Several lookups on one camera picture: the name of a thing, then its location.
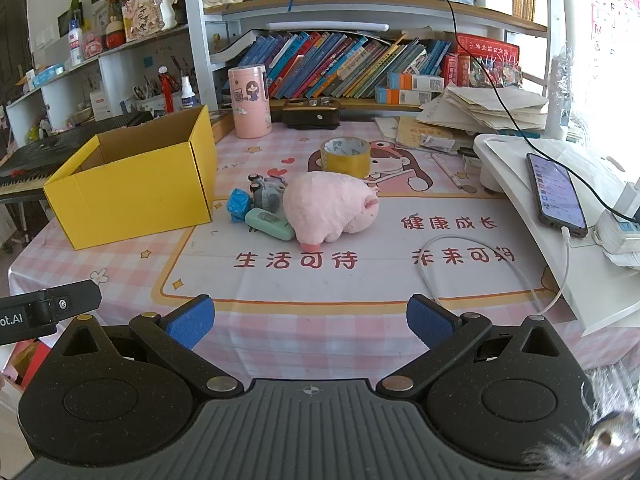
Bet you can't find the floral cat figurine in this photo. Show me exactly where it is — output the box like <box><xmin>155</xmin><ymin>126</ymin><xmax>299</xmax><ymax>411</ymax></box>
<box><xmin>122</xmin><ymin>0</ymin><xmax>178</xmax><ymax>43</ymax></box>

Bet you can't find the white shelf light bar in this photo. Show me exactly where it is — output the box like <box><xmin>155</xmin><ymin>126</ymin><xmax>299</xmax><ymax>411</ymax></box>
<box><xmin>265</xmin><ymin>22</ymin><xmax>390</xmax><ymax>32</ymax></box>

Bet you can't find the pink plush pig toy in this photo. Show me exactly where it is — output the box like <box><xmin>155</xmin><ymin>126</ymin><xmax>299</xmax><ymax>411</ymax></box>
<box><xmin>282</xmin><ymin>172</ymin><xmax>379</xmax><ymax>253</ymax></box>

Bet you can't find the white pen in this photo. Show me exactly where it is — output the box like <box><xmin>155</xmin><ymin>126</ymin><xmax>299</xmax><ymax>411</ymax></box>
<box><xmin>431</xmin><ymin>154</ymin><xmax>468</xmax><ymax>192</ymax></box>

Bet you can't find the black electronic keyboard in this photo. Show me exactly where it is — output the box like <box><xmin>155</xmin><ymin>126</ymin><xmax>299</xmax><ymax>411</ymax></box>
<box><xmin>0</xmin><ymin>111</ymin><xmax>153</xmax><ymax>206</ymax></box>

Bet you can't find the pink cylindrical canister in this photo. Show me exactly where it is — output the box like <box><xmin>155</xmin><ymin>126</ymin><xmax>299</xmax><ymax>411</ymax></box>
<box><xmin>228</xmin><ymin>64</ymin><xmax>273</xmax><ymax>140</ymax></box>

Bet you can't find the black wooden box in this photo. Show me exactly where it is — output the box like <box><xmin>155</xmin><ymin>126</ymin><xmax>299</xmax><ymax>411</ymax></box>
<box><xmin>281</xmin><ymin>97</ymin><xmax>342</xmax><ymax>129</ymax></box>

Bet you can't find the yellow cardboard box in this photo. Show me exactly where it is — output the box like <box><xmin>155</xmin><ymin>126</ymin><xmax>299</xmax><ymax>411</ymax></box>
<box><xmin>42</xmin><ymin>105</ymin><xmax>217</xmax><ymax>251</ymax></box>

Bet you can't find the row of colourful books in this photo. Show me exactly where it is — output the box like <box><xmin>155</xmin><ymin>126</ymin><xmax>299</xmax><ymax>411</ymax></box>
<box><xmin>250</xmin><ymin>31</ymin><xmax>453</xmax><ymax>101</ymax></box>

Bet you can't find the black cable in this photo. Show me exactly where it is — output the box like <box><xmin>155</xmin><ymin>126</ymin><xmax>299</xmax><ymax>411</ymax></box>
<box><xmin>412</xmin><ymin>0</ymin><xmax>640</xmax><ymax>223</ymax></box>

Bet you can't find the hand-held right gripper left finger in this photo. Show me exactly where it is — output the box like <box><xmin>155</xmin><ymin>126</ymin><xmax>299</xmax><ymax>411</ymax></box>
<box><xmin>50</xmin><ymin>295</ymin><xmax>246</xmax><ymax>401</ymax></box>

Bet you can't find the red tassel ornament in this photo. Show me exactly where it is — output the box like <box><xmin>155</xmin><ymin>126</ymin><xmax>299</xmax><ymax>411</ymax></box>
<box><xmin>160</xmin><ymin>67</ymin><xmax>174</xmax><ymax>111</ymax></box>

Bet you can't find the dark smartphone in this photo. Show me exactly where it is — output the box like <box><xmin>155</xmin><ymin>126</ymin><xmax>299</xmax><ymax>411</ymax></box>
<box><xmin>526</xmin><ymin>152</ymin><xmax>589</xmax><ymax>238</ymax></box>

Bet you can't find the stack of papers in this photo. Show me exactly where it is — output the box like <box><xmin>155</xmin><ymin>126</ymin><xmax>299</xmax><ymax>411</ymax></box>
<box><xmin>416</xmin><ymin>84</ymin><xmax>551</xmax><ymax>136</ymax></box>

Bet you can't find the yellow paper envelope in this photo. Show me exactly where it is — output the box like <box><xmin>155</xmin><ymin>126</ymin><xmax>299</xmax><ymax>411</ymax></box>
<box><xmin>397</xmin><ymin>116</ymin><xmax>476</xmax><ymax>150</ymax></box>

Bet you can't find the pink clear box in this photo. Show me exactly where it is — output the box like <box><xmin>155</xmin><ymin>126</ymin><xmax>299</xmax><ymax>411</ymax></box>
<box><xmin>82</xmin><ymin>32</ymin><xmax>106</xmax><ymax>58</ymax></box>

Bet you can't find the orange white small box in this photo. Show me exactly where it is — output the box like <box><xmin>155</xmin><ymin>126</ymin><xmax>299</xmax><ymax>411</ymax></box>
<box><xmin>387</xmin><ymin>72</ymin><xmax>446</xmax><ymax>92</ymax></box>
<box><xmin>375</xmin><ymin>87</ymin><xmax>445</xmax><ymax>106</ymax></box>

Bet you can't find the white charging cable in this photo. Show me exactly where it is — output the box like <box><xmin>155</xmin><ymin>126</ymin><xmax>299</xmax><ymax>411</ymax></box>
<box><xmin>419</xmin><ymin>227</ymin><xmax>572</xmax><ymax>313</ymax></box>

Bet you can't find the white tilted lap desk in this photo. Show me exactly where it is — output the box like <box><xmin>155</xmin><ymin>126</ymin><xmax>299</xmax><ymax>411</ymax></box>
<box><xmin>472</xmin><ymin>132</ymin><xmax>640</xmax><ymax>336</ymax></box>

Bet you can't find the blue tissue pack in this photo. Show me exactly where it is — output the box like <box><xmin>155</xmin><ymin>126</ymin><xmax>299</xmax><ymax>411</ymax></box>
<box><xmin>34</xmin><ymin>64</ymin><xmax>66</xmax><ymax>86</ymax></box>

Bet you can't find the alphabet wall poster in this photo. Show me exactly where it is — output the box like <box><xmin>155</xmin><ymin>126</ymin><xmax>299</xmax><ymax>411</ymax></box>
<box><xmin>587</xmin><ymin>0</ymin><xmax>640</xmax><ymax>61</ymax></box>

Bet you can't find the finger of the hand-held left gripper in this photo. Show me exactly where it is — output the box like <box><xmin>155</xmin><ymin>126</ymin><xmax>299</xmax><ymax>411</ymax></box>
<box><xmin>47</xmin><ymin>280</ymin><xmax>102</xmax><ymax>333</ymax></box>

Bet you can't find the white bottle blue label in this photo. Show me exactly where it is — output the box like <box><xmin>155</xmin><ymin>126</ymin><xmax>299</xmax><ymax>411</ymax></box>
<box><xmin>67</xmin><ymin>10</ymin><xmax>84</xmax><ymax>66</ymax></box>

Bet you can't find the small foil sachet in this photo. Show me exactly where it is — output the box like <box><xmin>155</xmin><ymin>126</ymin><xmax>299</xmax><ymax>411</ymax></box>
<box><xmin>419</xmin><ymin>135</ymin><xmax>456</xmax><ymax>153</ymax></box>

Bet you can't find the red cardboard box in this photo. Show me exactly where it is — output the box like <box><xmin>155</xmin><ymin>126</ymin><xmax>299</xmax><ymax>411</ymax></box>
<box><xmin>10</xmin><ymin>339</ymin><xmax>51</xmax><ymax>388</ymax></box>

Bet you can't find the white box red label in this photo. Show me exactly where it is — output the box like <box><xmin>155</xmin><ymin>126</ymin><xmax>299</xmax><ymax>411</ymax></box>
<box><xmin>90</xmin><ymin>91</ymin><xmax>115</xmax><ymax>118</ymax></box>

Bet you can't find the yellow tape roll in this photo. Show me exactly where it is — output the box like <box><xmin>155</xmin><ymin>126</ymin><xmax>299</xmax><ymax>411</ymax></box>
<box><xmin>320</xmin><ymin>136</ymin><xmax>372</xmax><ymax>178</ymax></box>

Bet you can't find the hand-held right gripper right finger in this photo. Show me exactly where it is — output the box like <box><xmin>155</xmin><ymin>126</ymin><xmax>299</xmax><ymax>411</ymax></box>
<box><xmin>376</xmin><ymin>294</ymin><xmax>576</xmax><ymax>401</ymax></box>

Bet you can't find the red round doll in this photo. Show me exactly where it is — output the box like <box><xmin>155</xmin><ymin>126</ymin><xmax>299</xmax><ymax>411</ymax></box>
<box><xmin>105</xmin><ymin>16</ymin><xmax>126</xmax><ymax>50</ymax></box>

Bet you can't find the red printed box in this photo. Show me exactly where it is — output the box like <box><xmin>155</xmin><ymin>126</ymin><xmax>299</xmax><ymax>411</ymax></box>
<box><xmin>442</xmin><ymin>34</ymin><xmax>522</xmax><ymax>88</ymax></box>

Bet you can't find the pink checkered desktop mat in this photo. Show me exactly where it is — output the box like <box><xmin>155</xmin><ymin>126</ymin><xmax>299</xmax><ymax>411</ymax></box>
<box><xmin>7</xmin><ymin>105</ymin><xmax>640</xmax><ymax>391</ymax></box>

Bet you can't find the white side shelf unit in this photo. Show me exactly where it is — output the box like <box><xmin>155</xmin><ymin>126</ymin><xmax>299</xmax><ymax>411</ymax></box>
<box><xmin>5</xmin><ymin>25</ymin><xmax>201</xmax><ymax>133</ymax></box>

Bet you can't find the blue plastic bag roll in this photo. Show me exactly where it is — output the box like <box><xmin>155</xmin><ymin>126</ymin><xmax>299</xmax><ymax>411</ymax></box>
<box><xmin>226</xmin><ymin>187</ymin><xmax>252</xmax><ymax>221</ymax></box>

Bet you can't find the white bookshelf frame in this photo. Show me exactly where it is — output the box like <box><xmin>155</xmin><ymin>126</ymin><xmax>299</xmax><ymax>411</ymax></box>
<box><xmin>181</xmin><ymin>0</ymin><xmax>551</xmax><ymax>113</ymax></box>

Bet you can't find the white pot of pens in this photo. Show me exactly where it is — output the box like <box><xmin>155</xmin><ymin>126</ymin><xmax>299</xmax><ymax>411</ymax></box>
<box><xmin>132</xmin><ymin>76</ymin><xmax>163</xmax><ymax>112</ymax></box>

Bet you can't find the grey toy camera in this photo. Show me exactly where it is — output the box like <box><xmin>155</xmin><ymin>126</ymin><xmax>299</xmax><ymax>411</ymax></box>
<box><xmin>248</xmin><ymin>174</ymin><xmax>287</xmax><ymax>211</ymax></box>

